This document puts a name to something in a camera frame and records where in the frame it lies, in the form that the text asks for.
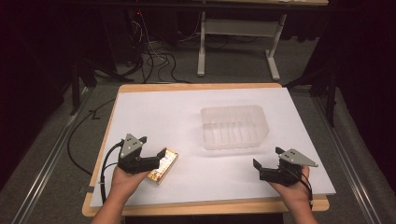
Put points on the yellow snack box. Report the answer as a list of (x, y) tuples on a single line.
[(166, 166)]

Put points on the white board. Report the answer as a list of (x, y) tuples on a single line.
[(186, 124)]

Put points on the person's right hand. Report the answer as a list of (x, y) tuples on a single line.
[(294, 194)]

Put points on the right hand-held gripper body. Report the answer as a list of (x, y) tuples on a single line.
[(285, 174)]

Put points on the metal floor rail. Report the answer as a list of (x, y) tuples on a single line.
[(46, 168), (351, 165)]

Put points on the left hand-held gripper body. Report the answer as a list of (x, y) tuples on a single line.
[(130, 148)]

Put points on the person's left hand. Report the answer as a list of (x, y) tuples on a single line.
[(124, 183)]

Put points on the white desk frame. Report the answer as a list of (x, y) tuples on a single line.
[(239, 28)]

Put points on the wooden table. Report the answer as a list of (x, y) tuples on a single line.
[(218, 209)]

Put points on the black stand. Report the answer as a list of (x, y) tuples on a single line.
[(77, 87), (327, 93)]

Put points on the clear plastic container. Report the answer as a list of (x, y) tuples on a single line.
[(233, 127)]

